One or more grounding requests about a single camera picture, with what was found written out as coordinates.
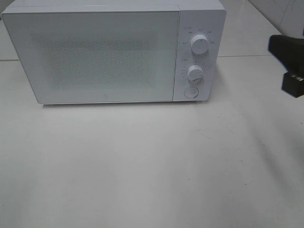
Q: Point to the round white door button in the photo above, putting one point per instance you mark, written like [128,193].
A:
[191,92]

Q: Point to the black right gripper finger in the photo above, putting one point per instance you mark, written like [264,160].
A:
[293,84]
[289,51]

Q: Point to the white microwave oven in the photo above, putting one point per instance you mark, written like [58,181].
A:
[195,17]

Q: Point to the white microwave door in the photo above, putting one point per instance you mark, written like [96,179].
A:
[79,58]

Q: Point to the white microwave knob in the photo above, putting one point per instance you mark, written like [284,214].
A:
[195,73]
[199,44]

